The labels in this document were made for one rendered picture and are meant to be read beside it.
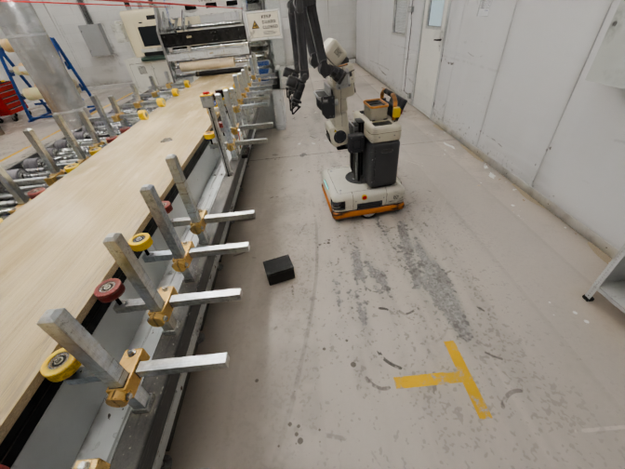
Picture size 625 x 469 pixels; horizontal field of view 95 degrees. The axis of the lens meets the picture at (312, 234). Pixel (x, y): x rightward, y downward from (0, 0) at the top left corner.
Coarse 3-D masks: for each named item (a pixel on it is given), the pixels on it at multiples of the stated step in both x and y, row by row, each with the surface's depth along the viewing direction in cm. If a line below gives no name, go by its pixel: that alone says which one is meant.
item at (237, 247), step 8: (192, 248) 118; (200, 248) 118; (208, 248) 118; (216, 248) 117; (224, 248) 117; (232, 248) 117; (240, 248) 117; (248, 248) 118; (144, 256) 117; (152, 256) 117; (160, 256) 117; (168, 256) 117; (192, 256) 118; (200, 256) 118
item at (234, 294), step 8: (232, 288) 100; (240, 288) 99; (176, 296) 99; (184, 296) 99; (192, 296) 98; (200, 296) 98; (208, 296) 98; (216, 296) 98; (224, 296) 97; (232, 296) 98; (240, 296) 98; (128, 304) 98; (136, 304) 98; (144, 304) 97; (176, 304) 98; (184, 304) 99; (192, 304) 99; (120, 312) 99; (128, 312) 99
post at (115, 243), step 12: (108, 240) 75; (120, 240) 77; (120, 252) 78; (132, 252) 82; (120, 264) 80; (132, 264) 81; (132, 276) 83; (144, 276) 86; (144, 288) 87; (144, 300) 90; (156, 300) 91; (168, 324) 98
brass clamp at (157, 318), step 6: (168, 288) 101; (174, 288) 102; (162, 294) 99; (168, 294) 99; (174, 294) 102; (168, 300) 97; (168, 306) 97; (150, 312) 93; (156, 312) 93; (162, 312) 93; (168, 312) 97; (150, 318) 92; (156, 318) 92; (162, 318) 93; (168, 318) 96; (150, 324) 93; (156, 324) 93; (162, 324) 93
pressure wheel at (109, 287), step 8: (112, 280) 95; (120, 280) 95; (96, 288) 93; (104, 288) 93; (112, 288) 92; (120, 288) 94; (96, 296) 91; (104, 296) 90; (112, 296) 92; (120, 296) 94; (120, 304) 98
